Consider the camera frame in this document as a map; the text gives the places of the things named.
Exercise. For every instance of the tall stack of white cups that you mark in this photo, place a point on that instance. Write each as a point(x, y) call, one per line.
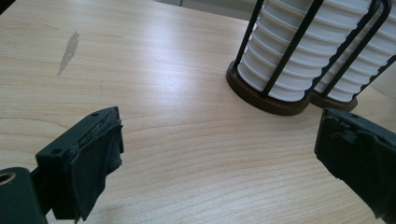
point(376, 40)

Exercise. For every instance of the short stack of white cups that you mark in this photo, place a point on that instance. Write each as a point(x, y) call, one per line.
point(311, 62)

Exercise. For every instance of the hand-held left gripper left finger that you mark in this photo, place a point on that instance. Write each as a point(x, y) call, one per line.
point(87, 161)

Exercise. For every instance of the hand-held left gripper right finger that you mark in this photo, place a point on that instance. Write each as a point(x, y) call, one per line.
point(364, 155)

